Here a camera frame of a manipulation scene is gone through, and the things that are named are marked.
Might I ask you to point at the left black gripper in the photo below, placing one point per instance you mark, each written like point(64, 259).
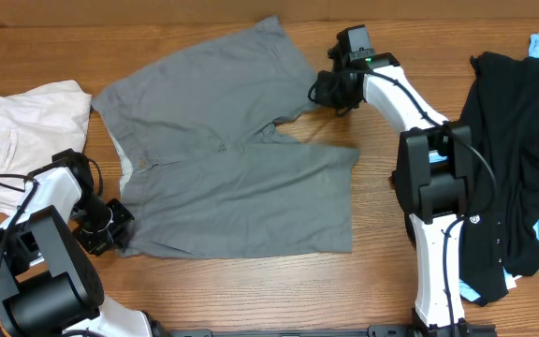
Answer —
point(123, 216)

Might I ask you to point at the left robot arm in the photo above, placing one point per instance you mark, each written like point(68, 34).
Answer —
point(48, 284)

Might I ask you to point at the black polo shirt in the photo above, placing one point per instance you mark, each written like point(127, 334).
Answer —
point(513, 168)

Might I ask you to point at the folded white shorts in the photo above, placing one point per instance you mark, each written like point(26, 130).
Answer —
point(34, 126)

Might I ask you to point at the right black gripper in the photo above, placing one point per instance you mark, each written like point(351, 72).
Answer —
point(324, 94)

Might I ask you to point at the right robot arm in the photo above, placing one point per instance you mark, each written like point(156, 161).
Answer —
point(433, 178)

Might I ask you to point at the grey shorts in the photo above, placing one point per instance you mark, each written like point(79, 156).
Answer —
point(207, 174)

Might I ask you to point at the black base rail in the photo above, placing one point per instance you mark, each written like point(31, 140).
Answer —
point(293, 332)

